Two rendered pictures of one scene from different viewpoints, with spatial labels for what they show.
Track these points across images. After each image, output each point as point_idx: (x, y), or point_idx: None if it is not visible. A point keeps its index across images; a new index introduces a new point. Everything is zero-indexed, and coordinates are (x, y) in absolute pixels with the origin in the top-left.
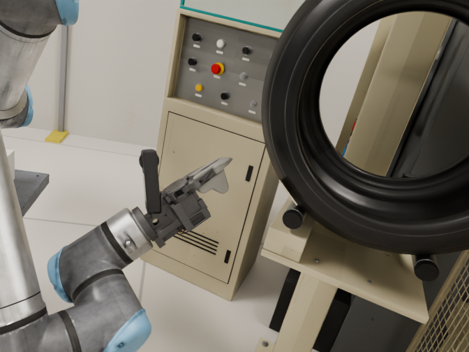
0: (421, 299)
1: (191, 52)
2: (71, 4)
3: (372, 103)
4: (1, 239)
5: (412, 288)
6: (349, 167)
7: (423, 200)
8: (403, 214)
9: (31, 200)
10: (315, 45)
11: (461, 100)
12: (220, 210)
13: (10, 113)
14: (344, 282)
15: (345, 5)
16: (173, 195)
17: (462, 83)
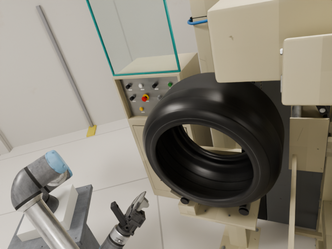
0: (254, 217)
1: (129, 93)
2: (63, 169)
3: None
4: None
5: (251, 211)
6: (211, 156)
7: (249, 164)
8: (240, 175)
9: (88, 203)
10: (153, 147)
11: (270, 83)
12: None
13: (63, 180)
14: (216, 220)
15: (155, 134)
16: (127, 218)
17: None
